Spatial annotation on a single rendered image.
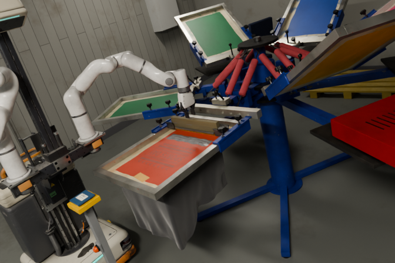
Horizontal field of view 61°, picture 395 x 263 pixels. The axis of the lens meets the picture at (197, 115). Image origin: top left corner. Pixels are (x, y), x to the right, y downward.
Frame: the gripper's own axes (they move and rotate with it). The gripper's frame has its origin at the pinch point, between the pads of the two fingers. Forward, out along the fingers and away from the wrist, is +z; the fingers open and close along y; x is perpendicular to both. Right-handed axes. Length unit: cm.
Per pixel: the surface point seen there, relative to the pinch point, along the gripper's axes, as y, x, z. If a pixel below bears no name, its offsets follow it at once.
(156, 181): 49, 17, 16
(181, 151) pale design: 19.5, 7.5, 15.1
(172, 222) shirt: 50, 23, 39
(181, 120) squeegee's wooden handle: 0.2, -9.7, 6.1
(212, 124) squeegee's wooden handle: 0.0, 17.6, 5.4
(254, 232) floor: -25, 12, 109
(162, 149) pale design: 22.1, -7.6, 15.5
